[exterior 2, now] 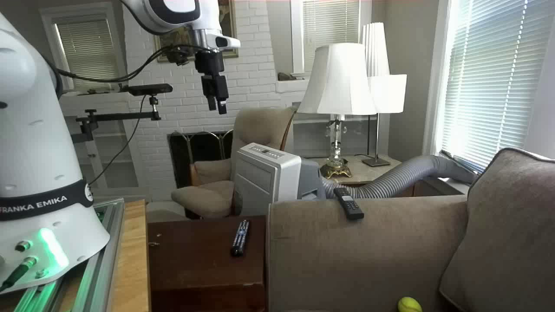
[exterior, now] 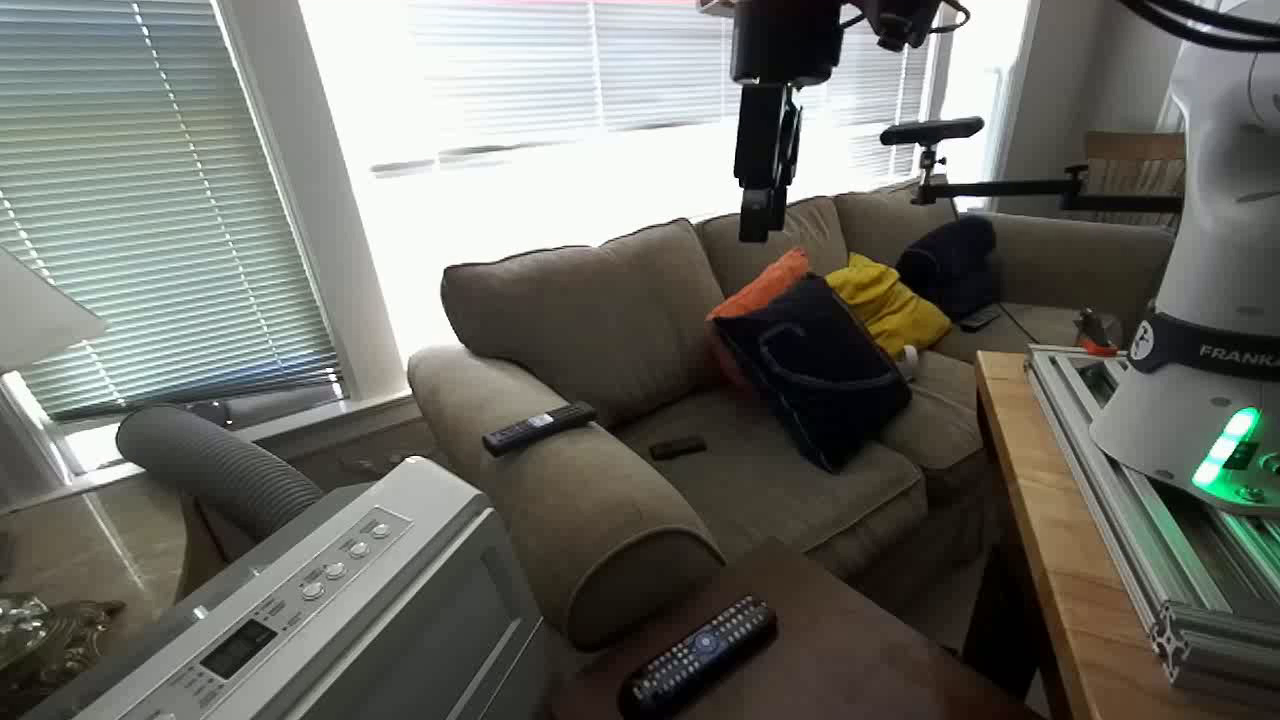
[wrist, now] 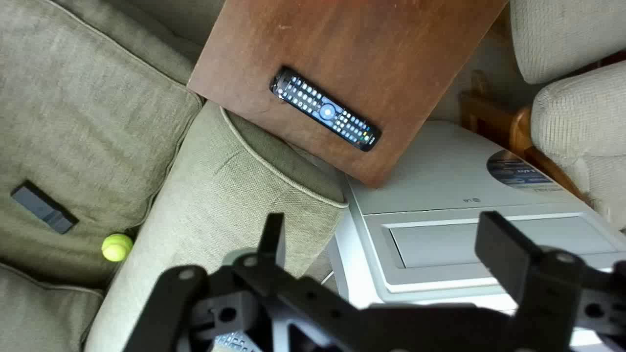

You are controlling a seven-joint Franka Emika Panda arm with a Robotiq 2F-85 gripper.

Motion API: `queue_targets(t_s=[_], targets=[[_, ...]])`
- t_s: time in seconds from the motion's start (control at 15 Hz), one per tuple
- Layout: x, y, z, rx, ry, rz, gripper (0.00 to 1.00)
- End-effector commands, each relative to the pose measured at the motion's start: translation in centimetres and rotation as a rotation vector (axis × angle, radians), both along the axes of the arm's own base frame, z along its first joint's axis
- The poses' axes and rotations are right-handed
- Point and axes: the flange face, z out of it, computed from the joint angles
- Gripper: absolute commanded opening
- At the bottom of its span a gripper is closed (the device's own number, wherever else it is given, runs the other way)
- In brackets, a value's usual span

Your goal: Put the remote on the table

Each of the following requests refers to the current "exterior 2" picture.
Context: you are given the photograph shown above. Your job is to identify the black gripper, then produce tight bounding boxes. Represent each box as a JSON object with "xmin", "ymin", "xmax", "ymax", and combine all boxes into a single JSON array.
[{"xmin": 194, "ymin": 52, "xmax": 229, "ymax": 114}]

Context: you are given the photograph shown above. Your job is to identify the black remote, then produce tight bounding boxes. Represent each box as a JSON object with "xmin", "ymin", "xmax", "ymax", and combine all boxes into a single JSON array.
[
  {"xmin": 333, "ymin": 187, "xmax": 364, "ymax": 220},
  {"xmin": 230, "ymin": 220, "xmax": 250, "ymax": 256}
]

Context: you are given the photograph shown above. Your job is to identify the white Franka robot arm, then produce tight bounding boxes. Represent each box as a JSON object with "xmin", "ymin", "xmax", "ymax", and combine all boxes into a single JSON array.
[{"xmin": 0, "ymin": 0, "xmax": 239, "ymax": 294}]

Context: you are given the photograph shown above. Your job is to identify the black remote on table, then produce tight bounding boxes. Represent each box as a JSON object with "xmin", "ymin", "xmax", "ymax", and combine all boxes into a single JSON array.
[{"xmin": 230, "ymin": 220, "xmax": 250, "ymax": 256}]

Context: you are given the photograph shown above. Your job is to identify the black fireplace screen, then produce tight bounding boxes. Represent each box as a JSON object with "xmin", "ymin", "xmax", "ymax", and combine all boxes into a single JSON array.
[{"xmin": 166, "ymin": 130, "xmax": 232, "ymax": 187}]

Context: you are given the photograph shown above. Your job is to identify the beige armchair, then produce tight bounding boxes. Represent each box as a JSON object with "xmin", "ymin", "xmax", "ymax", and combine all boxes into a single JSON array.
[{"xmin": 172, "ymin": 107, "xmax": 295, "ymax": 218}]

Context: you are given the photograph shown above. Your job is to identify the white shade table lamp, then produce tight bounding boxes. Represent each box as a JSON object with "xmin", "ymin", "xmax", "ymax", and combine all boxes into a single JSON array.
[{"xmin": 298, "ymin": 43, "xmax": 374, "ymax": 178}]

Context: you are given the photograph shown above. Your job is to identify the light wooden side table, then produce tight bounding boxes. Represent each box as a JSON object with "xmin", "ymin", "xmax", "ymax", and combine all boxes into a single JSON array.
[{"xmin": 333, "ymin": 156, "xmax": 399, "ymax": 185}]

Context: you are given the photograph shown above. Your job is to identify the dark wooden side table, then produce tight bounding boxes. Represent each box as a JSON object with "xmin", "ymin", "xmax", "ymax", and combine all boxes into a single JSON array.
[{"xmin": 147, "ymin": 216, "xmax": 267, "ymax": 312}]

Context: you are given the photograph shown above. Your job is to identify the white window blinds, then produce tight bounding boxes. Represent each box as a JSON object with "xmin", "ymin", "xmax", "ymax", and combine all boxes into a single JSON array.
[{"xmin": 442, "ymin": 0, "xmax": 555, "ymax": 164}]

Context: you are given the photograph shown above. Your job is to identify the yellow tennis ball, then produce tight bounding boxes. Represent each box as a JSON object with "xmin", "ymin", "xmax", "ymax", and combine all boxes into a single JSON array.
[{"xmin": 397, "ymin": 296, "xmax": 423, "ymax": 312}]

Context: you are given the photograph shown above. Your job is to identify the brown fabric sofa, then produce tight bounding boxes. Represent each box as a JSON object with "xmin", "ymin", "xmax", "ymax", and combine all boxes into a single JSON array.
[{"xmin": 265, "ymin": 145, "xmax": 555, "ymax": 312}]

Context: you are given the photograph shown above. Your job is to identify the brown sofa cushion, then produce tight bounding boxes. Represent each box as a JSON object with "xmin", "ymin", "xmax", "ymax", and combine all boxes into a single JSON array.
[{"xmin": 439, "ymin": 147, "xmax": 555, "ymax": 312}]

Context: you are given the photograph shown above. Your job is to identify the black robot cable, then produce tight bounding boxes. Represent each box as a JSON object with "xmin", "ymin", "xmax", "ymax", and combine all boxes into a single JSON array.
[{"xmin": 54, "ymin": 41, "xmax": 201, "ymax": 85}]

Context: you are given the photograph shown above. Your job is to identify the framed wall picture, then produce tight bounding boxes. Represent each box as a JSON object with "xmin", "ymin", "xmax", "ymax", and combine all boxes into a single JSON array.
[{"xmin": 217, "ymin": 0, "xmax": 239, "ymax": 59}]

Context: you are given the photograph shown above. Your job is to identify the black camera on mount arm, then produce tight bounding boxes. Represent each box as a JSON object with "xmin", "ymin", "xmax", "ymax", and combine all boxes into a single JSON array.
[{"xmin": 78, "ymin": 83, "xmax": 173, "ymax": 140}]

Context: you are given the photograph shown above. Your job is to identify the grey flexible exhaust hose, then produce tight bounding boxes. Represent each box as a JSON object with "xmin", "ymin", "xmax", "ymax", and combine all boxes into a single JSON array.
[{"xmin": 315, "ymin": 152, "xmax": 478, "ymax": 201}]

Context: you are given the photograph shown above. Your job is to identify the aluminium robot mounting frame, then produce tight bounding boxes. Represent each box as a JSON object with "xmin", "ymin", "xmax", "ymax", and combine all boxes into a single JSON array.
[{"xmin": 0, "ymin": 199, "xmax": 125, "ymax": 298}]

